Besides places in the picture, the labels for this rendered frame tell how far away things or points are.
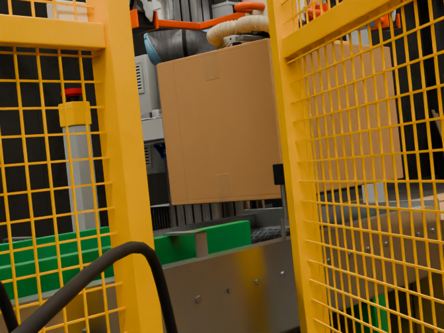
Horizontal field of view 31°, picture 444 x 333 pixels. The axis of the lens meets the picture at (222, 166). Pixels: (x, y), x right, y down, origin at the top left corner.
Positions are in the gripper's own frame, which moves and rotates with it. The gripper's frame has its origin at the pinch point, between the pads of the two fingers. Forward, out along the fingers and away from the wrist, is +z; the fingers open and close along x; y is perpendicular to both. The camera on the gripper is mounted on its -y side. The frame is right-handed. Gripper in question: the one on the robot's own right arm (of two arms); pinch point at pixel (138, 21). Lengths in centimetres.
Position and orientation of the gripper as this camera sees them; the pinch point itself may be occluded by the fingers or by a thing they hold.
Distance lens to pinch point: 233.2
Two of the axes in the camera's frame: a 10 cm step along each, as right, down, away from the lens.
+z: 0.9, 10.0, 0.0
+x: -7.3, 0.7, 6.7
